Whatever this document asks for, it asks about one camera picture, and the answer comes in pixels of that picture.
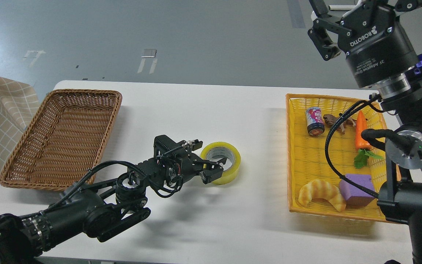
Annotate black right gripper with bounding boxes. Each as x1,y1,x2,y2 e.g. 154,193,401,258
308,0,422,88

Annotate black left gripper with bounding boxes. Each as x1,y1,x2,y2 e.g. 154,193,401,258
167,152,228,186

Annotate yellow tape roll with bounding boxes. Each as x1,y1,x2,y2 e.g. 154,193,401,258
201,142,241,184

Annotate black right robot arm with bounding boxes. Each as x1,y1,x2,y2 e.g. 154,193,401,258
308,0,422,264

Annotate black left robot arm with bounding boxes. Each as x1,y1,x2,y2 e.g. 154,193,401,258
0,135,228,264

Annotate white furniture base bar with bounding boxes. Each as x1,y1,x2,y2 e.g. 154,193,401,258
329,5,356,11

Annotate brown toy animal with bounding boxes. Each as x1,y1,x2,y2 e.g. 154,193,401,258
323,114,357,134

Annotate toy croissant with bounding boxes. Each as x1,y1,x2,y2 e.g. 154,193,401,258
298,179,347,212

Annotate small soda can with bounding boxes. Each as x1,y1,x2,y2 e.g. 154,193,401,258
305,107,325,136

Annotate yellow plastic basket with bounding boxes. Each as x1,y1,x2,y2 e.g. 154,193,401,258
286,93,386,222

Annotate brown wicker basket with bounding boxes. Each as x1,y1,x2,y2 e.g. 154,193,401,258
0,89,122,191

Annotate toy carrot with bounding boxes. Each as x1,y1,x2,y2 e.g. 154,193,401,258
353,111,383,169

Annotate purple foam cube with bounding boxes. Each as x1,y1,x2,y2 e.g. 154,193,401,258
339,173,374,208

